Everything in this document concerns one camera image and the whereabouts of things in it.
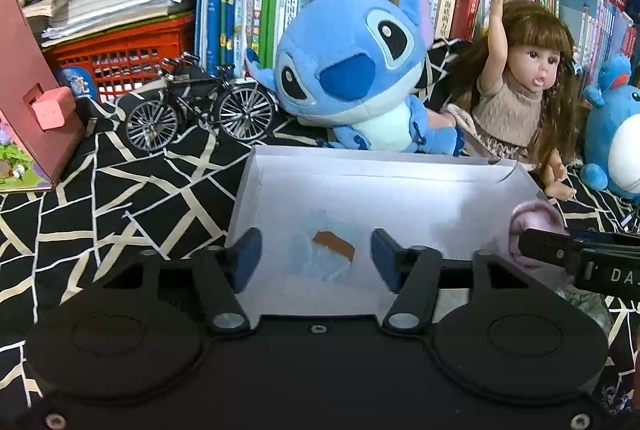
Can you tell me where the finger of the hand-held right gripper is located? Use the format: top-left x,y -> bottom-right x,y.
570,231 -> 640,255
518,230 -> 596,278

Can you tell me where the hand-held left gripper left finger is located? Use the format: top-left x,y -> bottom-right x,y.
102,227 -> 263,335

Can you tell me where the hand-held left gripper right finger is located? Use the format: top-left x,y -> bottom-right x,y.
370,228 -> 531,335

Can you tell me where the purple plush toy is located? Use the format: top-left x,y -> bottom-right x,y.
507,201 -> 568,271

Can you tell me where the clear plastic packet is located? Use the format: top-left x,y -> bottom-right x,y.
295,210 -> 357,283

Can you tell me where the white cardboard box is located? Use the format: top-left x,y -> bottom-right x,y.
225,145 -> 571,318

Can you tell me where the dark floral cloth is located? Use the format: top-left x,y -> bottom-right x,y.
599,380 -> 640,417

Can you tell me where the round blue white plush toy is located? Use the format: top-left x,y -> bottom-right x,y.
580,54 -> 640,201

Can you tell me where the black model bicycle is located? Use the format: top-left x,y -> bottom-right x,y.
125,52 -> 275,153

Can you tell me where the brown-haired doll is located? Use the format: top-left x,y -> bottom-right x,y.
440,0 -> 578,201

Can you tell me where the blue alien plush toy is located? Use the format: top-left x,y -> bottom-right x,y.
244,0 -> 466,157

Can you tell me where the red plastic basket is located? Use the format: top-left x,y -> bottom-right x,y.
42,12 -> 197,103

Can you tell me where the small blue round toy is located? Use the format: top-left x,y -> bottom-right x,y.
56,66 -> 100,103

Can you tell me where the pink triangular miniature house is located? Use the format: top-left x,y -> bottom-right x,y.
0,0 -> 86,193

